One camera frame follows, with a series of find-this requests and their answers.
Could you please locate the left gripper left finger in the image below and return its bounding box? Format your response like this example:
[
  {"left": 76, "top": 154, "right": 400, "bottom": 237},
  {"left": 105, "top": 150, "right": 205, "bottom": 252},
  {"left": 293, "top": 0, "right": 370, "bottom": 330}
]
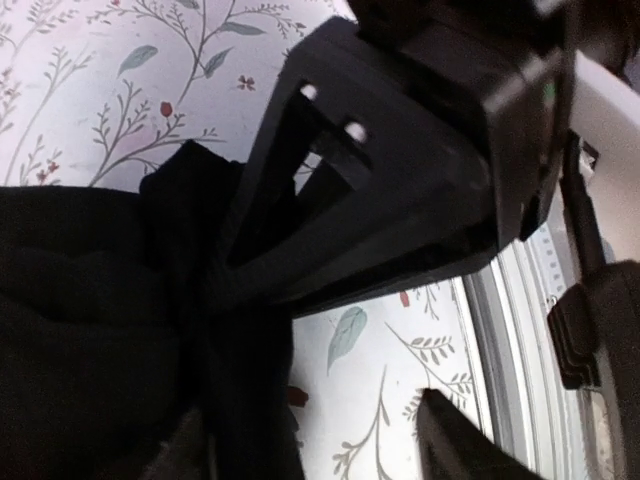
[{"left": 140, "top": 407, "right": 218, "bottom": 480}]

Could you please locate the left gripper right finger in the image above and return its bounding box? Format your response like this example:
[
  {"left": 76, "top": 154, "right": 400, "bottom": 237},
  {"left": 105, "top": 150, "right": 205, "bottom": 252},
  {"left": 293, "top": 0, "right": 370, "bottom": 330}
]
[{"left": 417, "top": 389, "right": 540, "bottom": 480}]

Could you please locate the front aluminium rail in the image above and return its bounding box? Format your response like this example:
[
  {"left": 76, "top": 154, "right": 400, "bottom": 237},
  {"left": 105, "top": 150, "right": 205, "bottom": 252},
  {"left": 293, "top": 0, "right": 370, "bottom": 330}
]
[{"left": 462, "top": 227, "right": 599, "bottom": 479}]

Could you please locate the black white-banded underwear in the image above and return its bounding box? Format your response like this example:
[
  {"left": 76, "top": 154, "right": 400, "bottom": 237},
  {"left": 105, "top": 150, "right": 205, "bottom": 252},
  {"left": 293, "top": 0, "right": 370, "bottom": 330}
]
[{"left": 1, "top": 141, "right": 304, "bottom": 479}]

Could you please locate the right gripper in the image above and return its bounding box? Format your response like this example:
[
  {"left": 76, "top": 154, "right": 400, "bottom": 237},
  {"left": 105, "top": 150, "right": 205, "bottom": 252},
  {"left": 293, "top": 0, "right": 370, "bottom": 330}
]
[{"left": 219, "top": 1, "right": 575, "bottom": 315}]

